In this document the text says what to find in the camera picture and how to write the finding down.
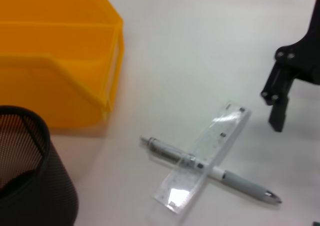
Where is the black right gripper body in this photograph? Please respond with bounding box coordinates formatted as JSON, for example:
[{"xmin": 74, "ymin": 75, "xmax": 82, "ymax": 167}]
[{"xmin": 274, "ymin": 0, "xmax": 320, "ymax": 85}]

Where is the transparent plastic ruler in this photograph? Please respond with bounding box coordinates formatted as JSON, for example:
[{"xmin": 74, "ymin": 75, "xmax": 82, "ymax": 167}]
[{"xmin": 152, "ymin": 100, "xmax": 252, "ymax": 215}]

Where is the black mesh pen holder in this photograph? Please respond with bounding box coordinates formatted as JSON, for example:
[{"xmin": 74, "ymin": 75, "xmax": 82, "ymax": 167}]
[{"xmin": 0, "ymin": 105, "xmax": 81, "ymax": 226}]

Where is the yellow plastic bin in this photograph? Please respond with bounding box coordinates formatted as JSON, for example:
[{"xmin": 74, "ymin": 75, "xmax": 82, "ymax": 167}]
[{"xmin": 0, "ymin": 0, "xmax": 125, "ymax": 136}]

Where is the grey white ballpoint pen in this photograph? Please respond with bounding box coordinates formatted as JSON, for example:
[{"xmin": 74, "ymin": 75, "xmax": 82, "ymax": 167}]
[{"xmin": 139, "ymin": 135, "xmax": 283, "ymax": 205}]

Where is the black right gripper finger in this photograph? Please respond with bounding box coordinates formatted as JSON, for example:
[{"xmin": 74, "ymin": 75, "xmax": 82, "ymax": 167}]
[{"xmin": 259, "ymin": 60, "xmax": 297, "ymax": 133}]

